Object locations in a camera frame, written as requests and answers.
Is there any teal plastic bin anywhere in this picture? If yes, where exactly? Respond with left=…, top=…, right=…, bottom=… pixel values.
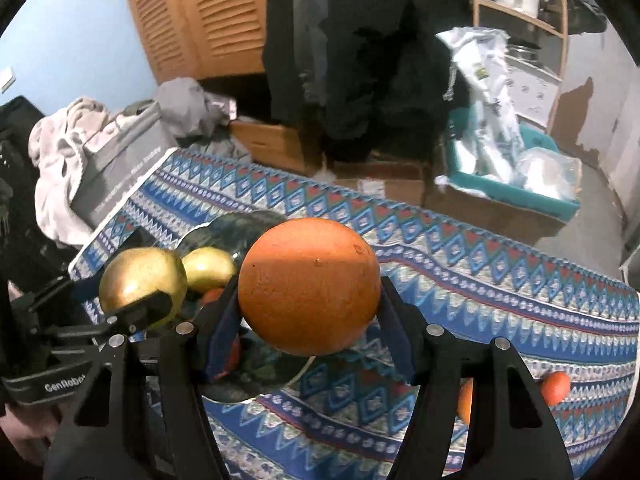
left=444, top=119, right=584, bottom=224

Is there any dark green plate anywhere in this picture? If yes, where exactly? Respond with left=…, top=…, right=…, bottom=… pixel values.
left=175, top=210, right=321, bottom=404

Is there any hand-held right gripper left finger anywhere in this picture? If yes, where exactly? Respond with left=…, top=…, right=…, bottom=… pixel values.
left=42, top=275, right=243, bottom=480

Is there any large orange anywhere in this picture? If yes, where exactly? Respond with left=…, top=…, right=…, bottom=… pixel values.
left=237, top=217, right=382, bottom=357

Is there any small yellow-green mango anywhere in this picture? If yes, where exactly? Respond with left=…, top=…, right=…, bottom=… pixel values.
left=98, top=247, right=188, bottom=331

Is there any wooden shelf rack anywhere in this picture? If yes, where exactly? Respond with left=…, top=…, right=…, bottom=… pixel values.
left=469, top=0, right=572, bottom=132

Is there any white printed drawer box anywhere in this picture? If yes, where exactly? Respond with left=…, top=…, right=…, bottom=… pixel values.
left=505, top=55, right=562, bottom=127

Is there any black hanging coat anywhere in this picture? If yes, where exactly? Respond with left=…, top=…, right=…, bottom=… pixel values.
left=262, top=0, right=472, bottom=162

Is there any large red apple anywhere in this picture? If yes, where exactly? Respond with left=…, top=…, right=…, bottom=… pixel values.
left=200, top=287, right=244, bottom=368

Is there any large green mango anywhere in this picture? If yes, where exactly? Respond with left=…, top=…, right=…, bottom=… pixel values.
left=181, top=246, right=238, bottom=295

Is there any wooden louvered cabinet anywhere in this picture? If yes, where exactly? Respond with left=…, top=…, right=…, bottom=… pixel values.
left=119, top=0, right=274, bottom=87

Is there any black case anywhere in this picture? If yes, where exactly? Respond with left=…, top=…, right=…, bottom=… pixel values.
left=0, top=95, right=77, bottom=283

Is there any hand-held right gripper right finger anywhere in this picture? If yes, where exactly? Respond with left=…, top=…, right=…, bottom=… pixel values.
left=377, top=276, right=576, bottom=480

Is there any clear plastic bag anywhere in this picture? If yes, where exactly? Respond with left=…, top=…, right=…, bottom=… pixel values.
left=515, top=147, right=582, bottom=202

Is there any dark round pan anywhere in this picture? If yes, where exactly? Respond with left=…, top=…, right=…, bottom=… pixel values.
left=565, top=0, right=609, bottom=34

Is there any flat cardboard box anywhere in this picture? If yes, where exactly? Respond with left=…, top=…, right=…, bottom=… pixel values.
left=324, top=159, right=437, bottom=207

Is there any white towel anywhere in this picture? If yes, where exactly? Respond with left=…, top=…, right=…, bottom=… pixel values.
left=27, top=97, right=132, bottom=247

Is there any grey hanging coat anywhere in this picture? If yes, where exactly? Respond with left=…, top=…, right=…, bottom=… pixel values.
left=290, top=0, right=332, bottom=107

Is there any small orange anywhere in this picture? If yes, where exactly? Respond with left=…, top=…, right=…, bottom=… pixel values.
left=540, top=371, right=572, bottom=407
left=457, top=377, right=475, bottom=427

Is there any grey cloth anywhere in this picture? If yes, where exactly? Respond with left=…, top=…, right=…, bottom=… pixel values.
left=152, top=77, right=252, bottom=162

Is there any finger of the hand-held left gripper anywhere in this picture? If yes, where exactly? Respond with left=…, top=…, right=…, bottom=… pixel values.
left=50, top=289, right=177, bottom=349
left=10, top=275, right=103, bottom=317

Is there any brown cardboard box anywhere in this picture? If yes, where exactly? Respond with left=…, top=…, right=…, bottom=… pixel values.
left=229, top=120, right=307, bottom=177

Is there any blue patterned blanket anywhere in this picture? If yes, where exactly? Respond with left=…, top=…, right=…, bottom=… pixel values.
left=67, top=147, right=640, bottom=480

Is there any large cardboard box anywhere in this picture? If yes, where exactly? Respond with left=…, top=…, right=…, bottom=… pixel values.
left=424, top=180, right=582, bottom=247

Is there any white printed plastic bag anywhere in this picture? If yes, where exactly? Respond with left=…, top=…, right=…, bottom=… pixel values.
left=435, top=27, right=527, bottom=182

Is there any person's left forearm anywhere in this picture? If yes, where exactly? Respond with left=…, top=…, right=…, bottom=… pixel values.
left=0, top=407, right=58, bottom=467

